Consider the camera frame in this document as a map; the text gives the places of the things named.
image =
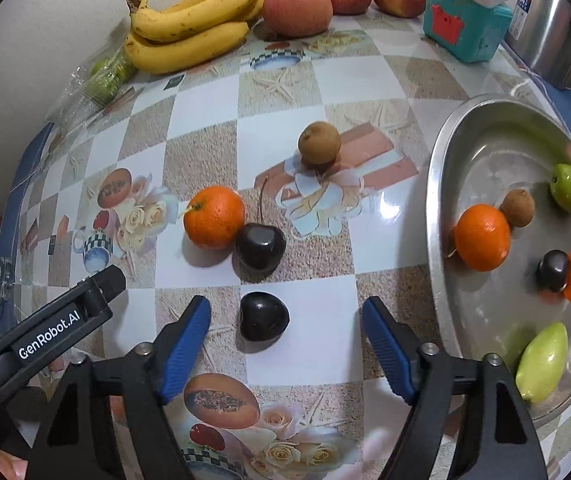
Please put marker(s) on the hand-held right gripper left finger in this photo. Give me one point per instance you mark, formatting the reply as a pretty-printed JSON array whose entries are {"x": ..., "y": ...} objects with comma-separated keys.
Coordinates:
[{"x": 188, "y": 350}]

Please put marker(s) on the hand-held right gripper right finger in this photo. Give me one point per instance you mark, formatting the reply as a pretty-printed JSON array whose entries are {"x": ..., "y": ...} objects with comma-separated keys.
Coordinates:
[{"x": 385, "y": 350}]

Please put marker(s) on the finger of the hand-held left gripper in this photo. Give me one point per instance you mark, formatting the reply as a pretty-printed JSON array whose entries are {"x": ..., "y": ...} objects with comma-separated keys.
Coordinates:
[{"x": 103, "y": 282}]

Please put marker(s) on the green mango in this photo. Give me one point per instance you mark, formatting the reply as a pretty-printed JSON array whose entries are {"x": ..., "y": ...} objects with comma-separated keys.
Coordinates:
[{"x": 543, "y": 360}]

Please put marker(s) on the small brown kiwi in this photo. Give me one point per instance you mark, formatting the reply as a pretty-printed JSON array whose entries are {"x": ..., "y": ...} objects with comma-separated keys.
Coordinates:
[{"x": 518, "y": 207}]

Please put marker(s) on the large brown kiwi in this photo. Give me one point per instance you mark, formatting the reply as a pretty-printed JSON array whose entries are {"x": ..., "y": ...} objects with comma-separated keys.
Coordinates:
[{"x": 319, "y": 145}]

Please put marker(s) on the stainless steel bowl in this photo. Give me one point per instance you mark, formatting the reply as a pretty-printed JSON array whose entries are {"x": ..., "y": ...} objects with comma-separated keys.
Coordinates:
[{"x": 495, "y": 150}]

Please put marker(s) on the green apple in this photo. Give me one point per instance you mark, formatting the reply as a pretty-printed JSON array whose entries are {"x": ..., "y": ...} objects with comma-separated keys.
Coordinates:
[{"x": 569, "y": 189}]

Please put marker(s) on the clear plastic clamshell container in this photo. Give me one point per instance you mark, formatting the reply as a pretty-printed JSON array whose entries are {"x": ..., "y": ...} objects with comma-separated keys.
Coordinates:
[{"x": 73, "y": 95}]

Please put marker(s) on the small green fruit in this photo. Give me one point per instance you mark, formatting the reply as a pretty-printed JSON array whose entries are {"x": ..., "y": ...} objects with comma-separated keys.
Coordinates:
[
  {"x": 110, "y": 67},
  {"x": 103, "y": 90}
]

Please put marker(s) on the yellow banana bunch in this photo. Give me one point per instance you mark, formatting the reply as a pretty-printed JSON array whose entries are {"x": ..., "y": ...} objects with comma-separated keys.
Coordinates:
[{"x": 190, "y": 20}]

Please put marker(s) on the checkered printed tablecloth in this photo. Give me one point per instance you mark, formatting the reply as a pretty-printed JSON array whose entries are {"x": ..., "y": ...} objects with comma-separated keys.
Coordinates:
[{"x": 315, "y": 70}]

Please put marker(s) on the teal toy box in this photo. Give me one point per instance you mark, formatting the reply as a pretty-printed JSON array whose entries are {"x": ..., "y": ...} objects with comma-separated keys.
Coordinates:
[{"x": 460, "y": 30}]

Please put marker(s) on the pale red apple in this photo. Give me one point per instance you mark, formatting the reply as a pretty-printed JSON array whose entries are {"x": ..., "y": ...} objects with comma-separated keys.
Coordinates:
[{"x": 297, "y": 8}]

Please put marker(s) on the stainless steel thermos jug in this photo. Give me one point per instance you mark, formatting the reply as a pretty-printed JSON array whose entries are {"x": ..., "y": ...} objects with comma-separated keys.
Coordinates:
[{"x": 550, "y": 35}]

